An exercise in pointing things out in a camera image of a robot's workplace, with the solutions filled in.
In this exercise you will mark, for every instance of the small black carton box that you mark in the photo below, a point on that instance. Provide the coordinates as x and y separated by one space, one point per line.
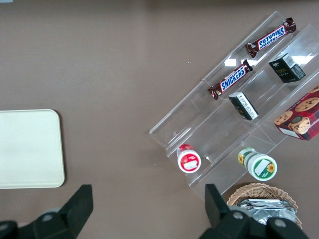
243 105
286 68

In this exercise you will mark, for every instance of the red lid snack jar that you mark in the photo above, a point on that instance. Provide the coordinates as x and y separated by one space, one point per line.
189 160

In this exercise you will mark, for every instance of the green lid snack jar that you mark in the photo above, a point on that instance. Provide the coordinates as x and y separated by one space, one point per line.
261 166

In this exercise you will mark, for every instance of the cream plastic tray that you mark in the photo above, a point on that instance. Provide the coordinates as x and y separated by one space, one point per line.
27 149

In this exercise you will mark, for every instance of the clear acrylic stepped shelf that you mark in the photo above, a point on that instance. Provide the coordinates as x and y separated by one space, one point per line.
199 117

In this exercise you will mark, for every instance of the red chocolate chip cookie box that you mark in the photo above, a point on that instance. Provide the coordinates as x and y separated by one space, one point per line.
301 117

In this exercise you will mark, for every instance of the light wicker basket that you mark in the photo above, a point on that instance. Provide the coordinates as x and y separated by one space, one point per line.
256 191

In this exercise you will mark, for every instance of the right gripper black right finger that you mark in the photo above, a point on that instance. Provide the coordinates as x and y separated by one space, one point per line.
216 211

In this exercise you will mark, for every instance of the silver foil packs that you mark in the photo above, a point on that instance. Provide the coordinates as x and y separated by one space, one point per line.
264 209

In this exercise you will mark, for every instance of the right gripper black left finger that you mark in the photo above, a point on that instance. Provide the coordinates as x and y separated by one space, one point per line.
74 211

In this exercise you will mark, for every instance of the Snickers chocolate bar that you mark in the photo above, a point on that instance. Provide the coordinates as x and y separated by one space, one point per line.
270 37
230 80

